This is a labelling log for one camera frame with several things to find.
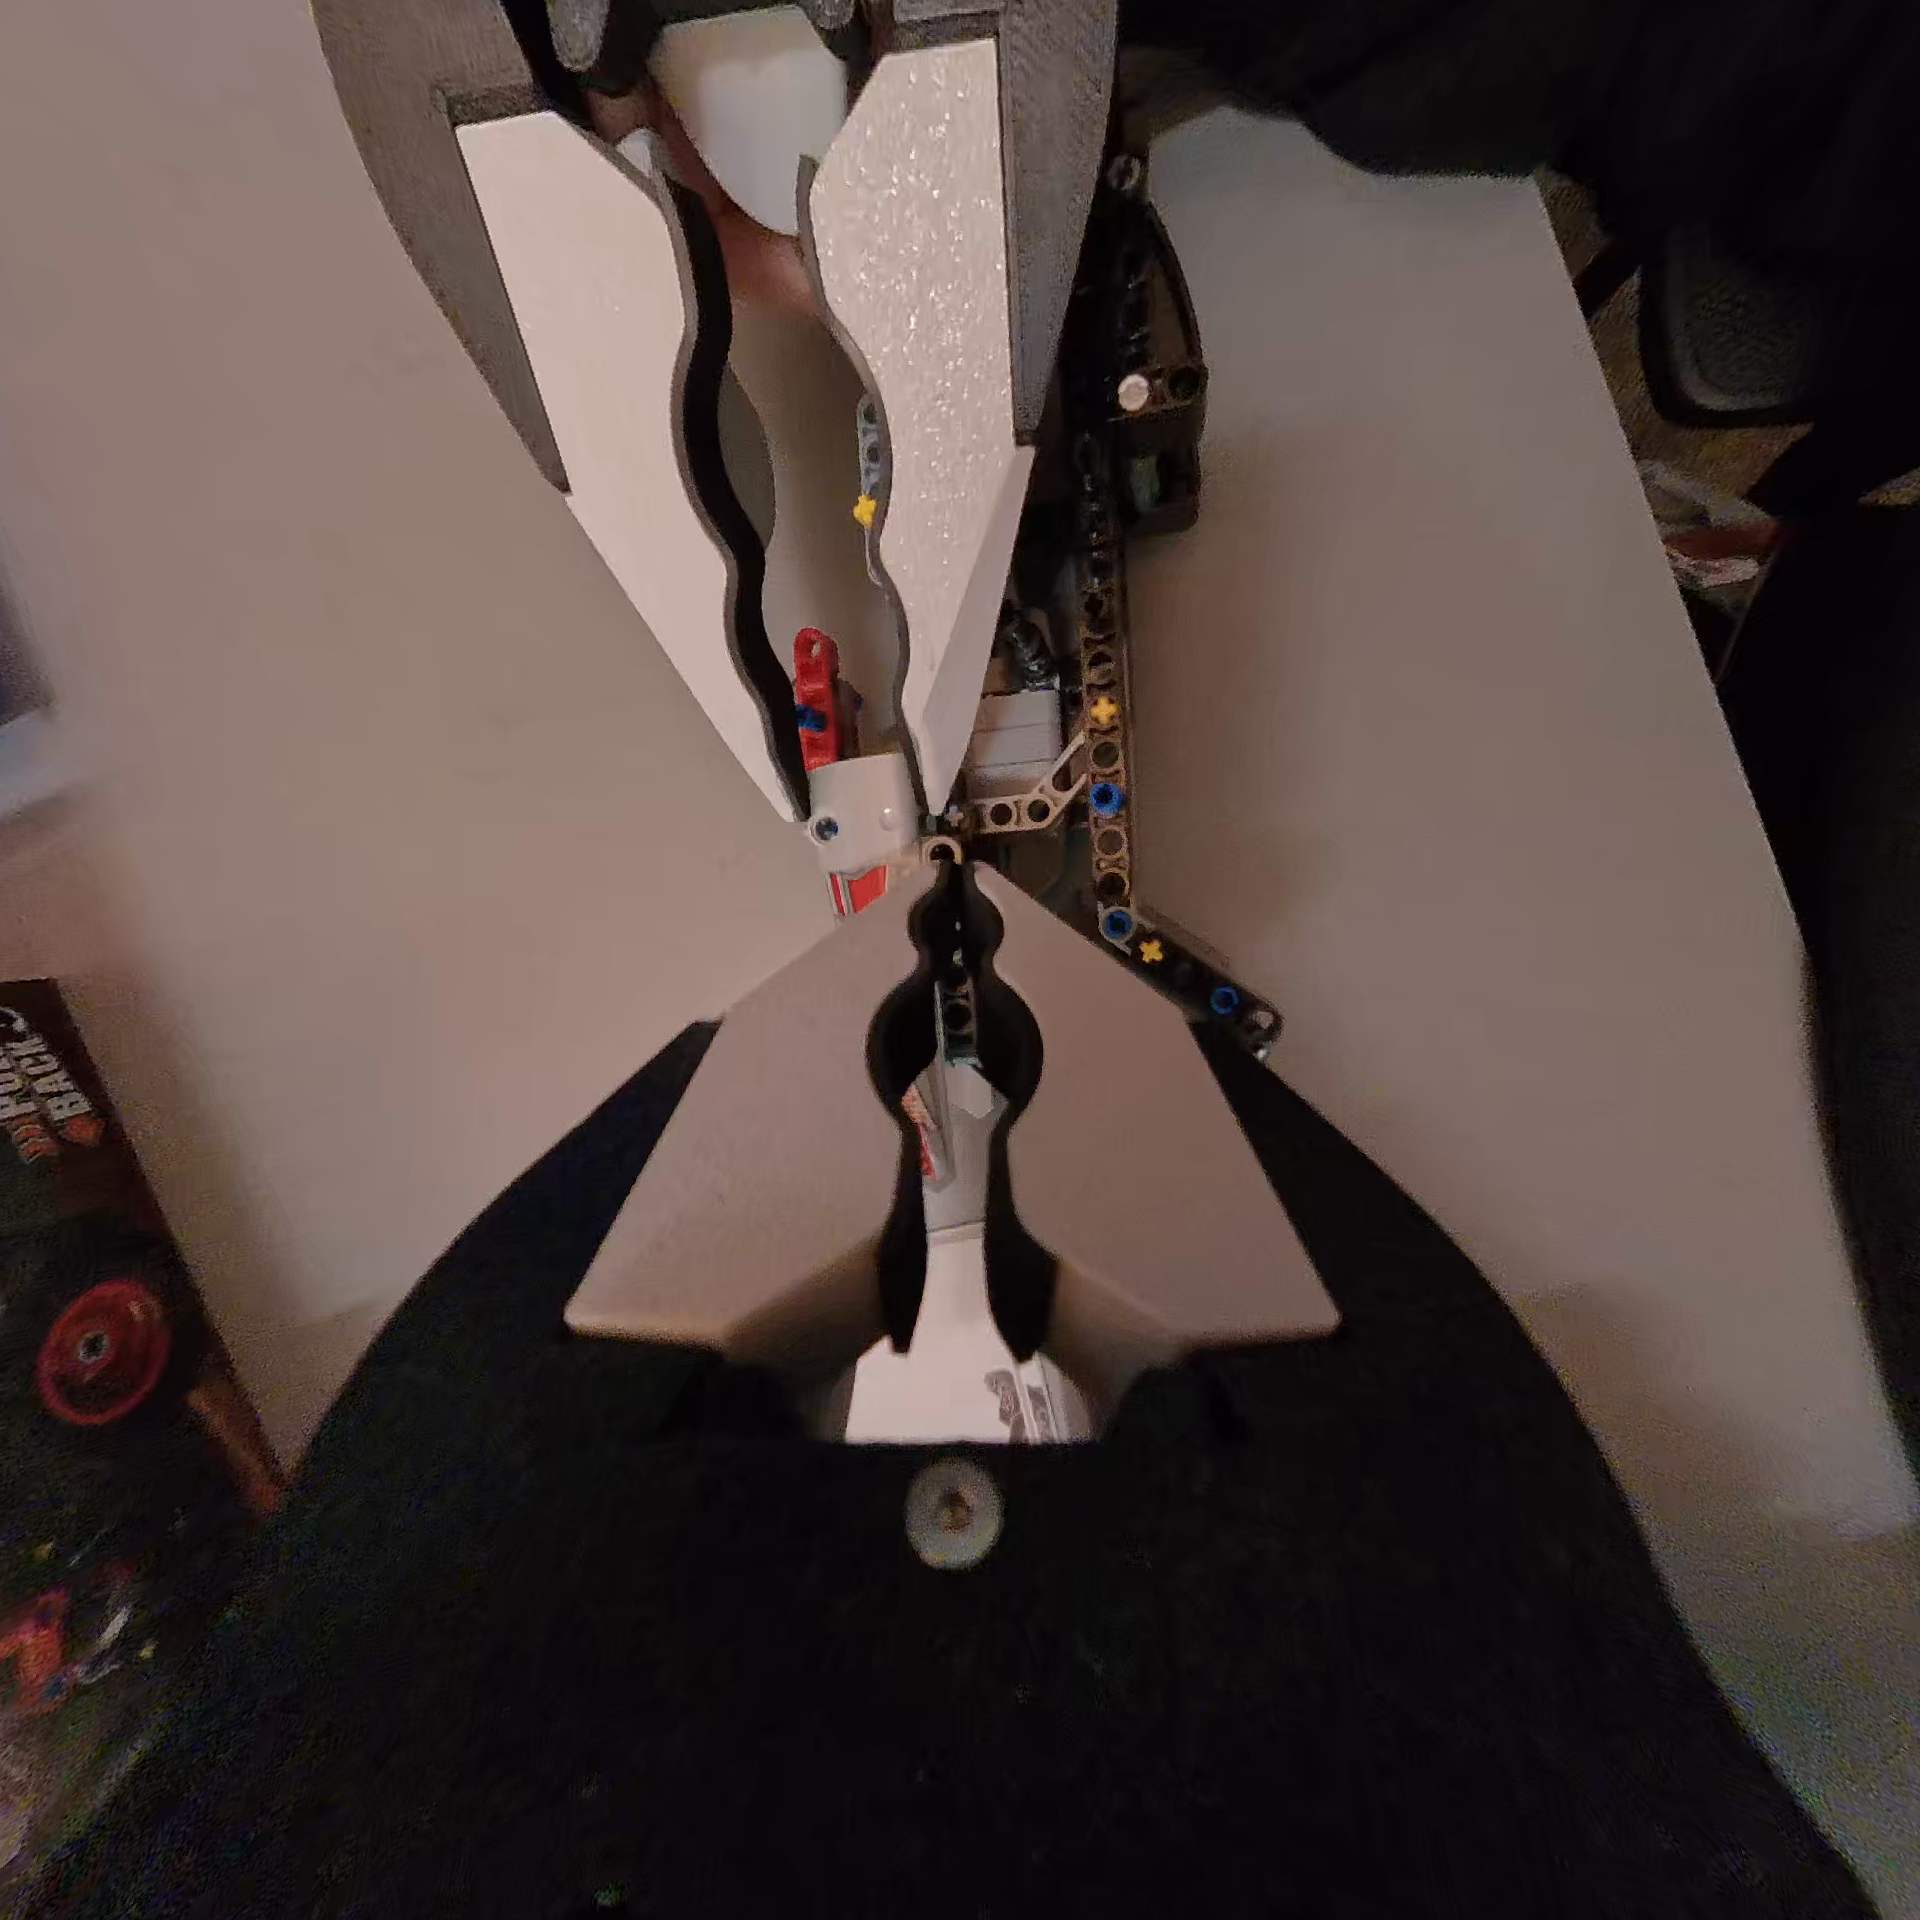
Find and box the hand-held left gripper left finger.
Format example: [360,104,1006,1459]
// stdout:
[564,864,964,1361]

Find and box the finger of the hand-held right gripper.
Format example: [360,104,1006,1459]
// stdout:
[454,106,813,825]
[791,41,1040,815]

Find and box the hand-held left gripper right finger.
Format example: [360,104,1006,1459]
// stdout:
[961,856,1343,1404]

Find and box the grey red toy body panel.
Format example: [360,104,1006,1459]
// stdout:
[806,749,1100,1446]

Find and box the toy truck chassis model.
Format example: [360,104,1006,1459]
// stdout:
[787,149,1287,1066]

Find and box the grey desk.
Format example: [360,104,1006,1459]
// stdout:
[0,0,1894,1546]

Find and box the person's right hand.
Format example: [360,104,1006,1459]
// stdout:
[593,82,824,322]

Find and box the black toy set box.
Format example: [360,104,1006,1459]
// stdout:
[0,976,291,1862]

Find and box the black office chair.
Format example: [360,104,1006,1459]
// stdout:
[1634,209,1920,482]

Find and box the red white packet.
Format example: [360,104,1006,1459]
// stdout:
[1658,518,1794,594]

